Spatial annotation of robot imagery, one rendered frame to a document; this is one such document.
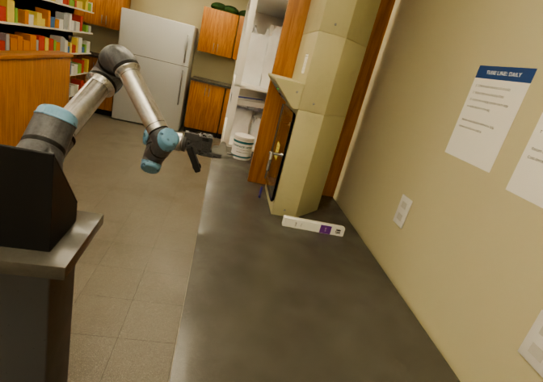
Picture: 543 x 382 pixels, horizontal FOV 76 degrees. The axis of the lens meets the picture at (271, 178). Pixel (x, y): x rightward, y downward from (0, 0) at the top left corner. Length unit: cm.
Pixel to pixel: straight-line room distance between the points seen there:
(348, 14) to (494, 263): 96
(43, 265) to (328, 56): 115
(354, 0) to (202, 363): 126
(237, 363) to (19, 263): 61
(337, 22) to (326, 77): 20
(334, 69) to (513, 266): 89
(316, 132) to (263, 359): 90
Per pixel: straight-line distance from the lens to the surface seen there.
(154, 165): 139
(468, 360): 112
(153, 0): 711
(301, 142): 145
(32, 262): 111
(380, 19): 189
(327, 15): 143
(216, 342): 89
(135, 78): 141
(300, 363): 91
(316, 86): 142
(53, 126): 119
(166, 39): 635
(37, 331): 133
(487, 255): 107
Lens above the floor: 156
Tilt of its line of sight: 18 degrees down
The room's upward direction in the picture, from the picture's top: 14 degrees clockwise
